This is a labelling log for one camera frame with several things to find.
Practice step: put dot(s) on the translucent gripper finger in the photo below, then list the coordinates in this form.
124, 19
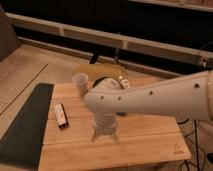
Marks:
115, 137
94, 136

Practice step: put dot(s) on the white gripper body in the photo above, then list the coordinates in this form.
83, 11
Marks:
104, 124

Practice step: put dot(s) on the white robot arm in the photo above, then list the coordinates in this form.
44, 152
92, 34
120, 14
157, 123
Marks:
187, 96

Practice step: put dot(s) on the white tube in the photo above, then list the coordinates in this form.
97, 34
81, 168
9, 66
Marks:
124, 82

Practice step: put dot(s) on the translucent plastic cup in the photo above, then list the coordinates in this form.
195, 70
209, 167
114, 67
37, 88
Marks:
81, 81

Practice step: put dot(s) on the dark floor mat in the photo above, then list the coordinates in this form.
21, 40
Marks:
22, 143

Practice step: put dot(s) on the white wall rail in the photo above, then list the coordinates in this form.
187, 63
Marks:
138, 45

